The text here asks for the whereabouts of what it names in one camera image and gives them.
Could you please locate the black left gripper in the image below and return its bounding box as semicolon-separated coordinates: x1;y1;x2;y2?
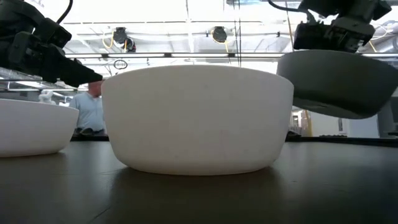
7;30;104;88

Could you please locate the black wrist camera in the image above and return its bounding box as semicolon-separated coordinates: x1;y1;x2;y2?
41;17;73;50
293;21;337;51

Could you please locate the black ceiling cable reel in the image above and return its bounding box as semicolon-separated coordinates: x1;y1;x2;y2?
211;26;229;44
111;27;137;54

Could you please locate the white bowl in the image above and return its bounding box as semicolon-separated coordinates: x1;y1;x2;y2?
0;98;80;158
101;64;295;177

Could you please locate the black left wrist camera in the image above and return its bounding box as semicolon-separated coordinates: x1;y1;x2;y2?
41;17;73;50

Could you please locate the person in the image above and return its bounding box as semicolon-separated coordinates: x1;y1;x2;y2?
68;80;107;137

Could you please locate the black aluminium table frame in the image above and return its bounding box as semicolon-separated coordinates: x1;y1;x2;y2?
70;132;398;147

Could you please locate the white machine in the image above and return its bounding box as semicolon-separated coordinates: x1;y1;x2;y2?
37;89;57;105

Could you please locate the dark grey bowl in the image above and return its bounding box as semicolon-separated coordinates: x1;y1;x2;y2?
276;49;398;120

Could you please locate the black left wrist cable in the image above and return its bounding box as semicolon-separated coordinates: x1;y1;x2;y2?
55;0;75;24

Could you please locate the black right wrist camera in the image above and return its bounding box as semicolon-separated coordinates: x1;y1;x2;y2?
293;21;337;51

